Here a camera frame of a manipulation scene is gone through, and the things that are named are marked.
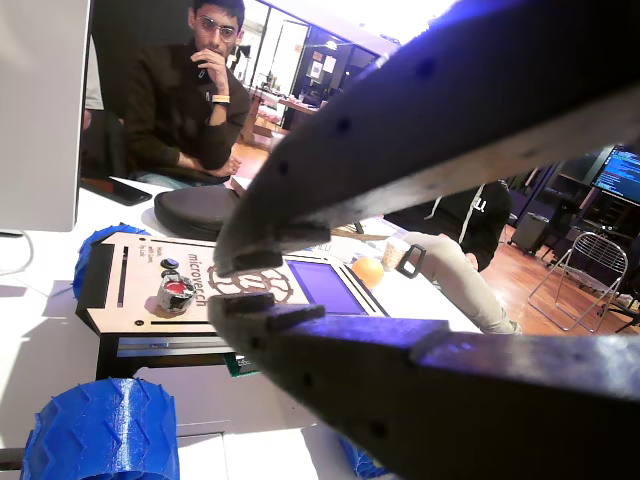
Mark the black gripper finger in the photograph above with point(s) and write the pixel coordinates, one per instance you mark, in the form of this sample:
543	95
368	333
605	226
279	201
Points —
400	125
450	400

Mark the man's right forearm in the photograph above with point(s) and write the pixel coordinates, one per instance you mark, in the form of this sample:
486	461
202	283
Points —
190	162

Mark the man's left forearm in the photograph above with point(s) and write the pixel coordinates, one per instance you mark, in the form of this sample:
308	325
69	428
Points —
226	135

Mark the man's right hand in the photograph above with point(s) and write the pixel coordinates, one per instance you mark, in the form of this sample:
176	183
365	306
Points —
231	167

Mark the man's left hand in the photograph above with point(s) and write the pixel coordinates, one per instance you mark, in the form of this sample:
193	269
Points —
216	65

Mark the blue ribbed rover wheel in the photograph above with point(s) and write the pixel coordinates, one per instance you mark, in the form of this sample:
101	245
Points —
362	460
90	240
100	430

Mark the person in black hoodie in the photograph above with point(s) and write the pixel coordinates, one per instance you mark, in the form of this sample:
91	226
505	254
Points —
465	215

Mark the brown wooden board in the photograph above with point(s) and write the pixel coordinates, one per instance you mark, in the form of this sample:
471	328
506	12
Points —
360	231

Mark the patterned paper cup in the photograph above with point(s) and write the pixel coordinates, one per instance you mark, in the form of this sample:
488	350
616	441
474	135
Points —
394	254

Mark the white SUNLU box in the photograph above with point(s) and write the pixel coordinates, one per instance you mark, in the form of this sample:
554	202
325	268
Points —
350	248

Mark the orange fruit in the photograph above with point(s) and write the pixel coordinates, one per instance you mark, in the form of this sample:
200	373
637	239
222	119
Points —
368	270

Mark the grey trash bin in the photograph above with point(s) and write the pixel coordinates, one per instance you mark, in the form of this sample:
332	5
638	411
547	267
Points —
530	232

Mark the orange wristband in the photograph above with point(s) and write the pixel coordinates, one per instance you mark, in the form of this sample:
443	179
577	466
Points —
220	98

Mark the metal folding chair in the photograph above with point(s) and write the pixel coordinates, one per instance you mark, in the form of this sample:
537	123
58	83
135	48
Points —
600	252

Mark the black round zip case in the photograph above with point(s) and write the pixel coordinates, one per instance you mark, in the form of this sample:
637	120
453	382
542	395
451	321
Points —
195	210

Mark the lit display screen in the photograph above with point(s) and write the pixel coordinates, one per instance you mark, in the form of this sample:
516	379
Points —
620	172

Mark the man in dark sweater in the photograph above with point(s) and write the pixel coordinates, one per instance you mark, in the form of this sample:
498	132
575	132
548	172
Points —
160	100

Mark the black smartphone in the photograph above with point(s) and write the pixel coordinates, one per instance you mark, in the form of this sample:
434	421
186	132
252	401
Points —
117	191

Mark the white computer monitor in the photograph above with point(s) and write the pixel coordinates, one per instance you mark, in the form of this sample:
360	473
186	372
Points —
40	115

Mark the black printed bracket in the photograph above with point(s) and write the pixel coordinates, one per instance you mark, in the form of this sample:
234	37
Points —
414	260

